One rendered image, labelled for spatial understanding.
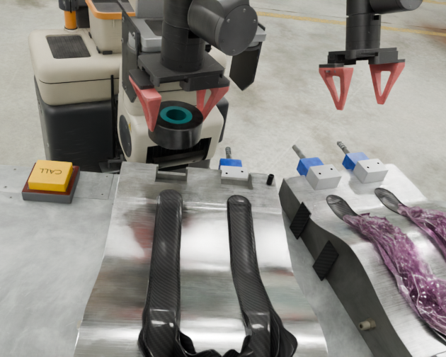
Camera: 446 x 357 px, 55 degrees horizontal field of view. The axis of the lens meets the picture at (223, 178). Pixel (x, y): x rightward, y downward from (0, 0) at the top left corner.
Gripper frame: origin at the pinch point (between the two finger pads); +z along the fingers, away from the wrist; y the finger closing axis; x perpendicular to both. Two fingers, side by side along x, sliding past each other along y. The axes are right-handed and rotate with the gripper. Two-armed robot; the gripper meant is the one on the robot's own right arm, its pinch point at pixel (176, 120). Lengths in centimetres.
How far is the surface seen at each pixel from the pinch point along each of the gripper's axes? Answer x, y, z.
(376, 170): -10.9, 37.9, 11.6
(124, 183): 1.0, -7.7, 10.8
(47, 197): 10.2, -18.0, 18.5
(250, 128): 116, 110, 98
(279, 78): 164, 166, 98
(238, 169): 1.2, 14.6, 14.4
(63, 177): 11.5, -14.7, 16.0
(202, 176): -1.8, 4.9, 10.8
